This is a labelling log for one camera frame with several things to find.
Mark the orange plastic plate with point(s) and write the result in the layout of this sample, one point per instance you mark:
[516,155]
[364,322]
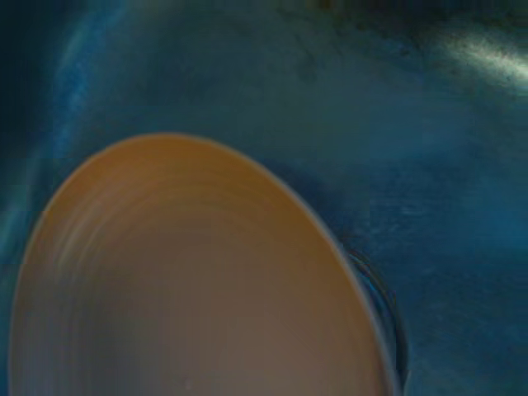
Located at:
[198,280]

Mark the stainless steel double sink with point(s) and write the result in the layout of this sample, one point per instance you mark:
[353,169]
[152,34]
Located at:
[309,103]

